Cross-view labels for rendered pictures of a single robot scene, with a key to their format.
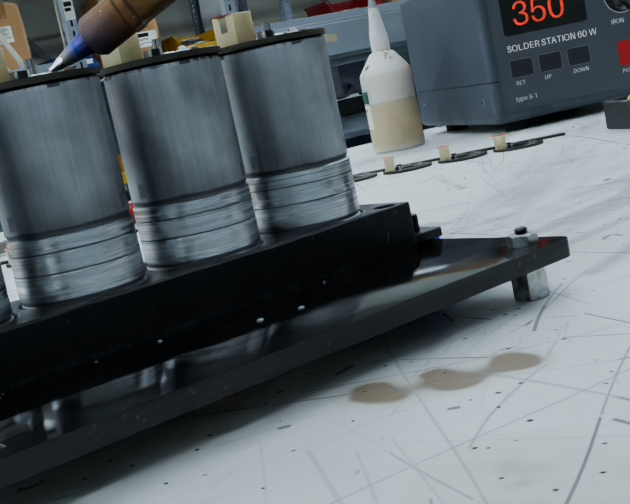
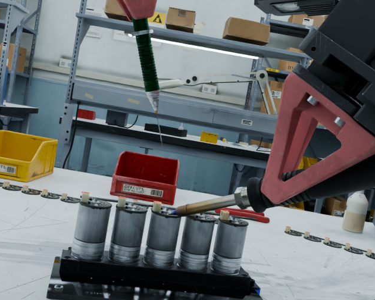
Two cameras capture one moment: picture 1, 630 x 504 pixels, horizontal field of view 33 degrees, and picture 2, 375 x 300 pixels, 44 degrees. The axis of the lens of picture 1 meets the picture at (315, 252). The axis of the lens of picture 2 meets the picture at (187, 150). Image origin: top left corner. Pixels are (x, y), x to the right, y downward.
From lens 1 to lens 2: 18 cm
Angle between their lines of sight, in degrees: 24
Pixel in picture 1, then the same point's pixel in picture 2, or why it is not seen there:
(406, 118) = (357, 221)
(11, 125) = (155, 222)
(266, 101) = (222, 237)
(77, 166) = (164, 237)
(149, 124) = (188, 232)
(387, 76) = (356, 203)
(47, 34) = not seen: hidden behind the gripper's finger
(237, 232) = (197, 266)
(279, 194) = (216, 260)
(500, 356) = not seen: outside the picture
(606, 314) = not seen: outside the picture
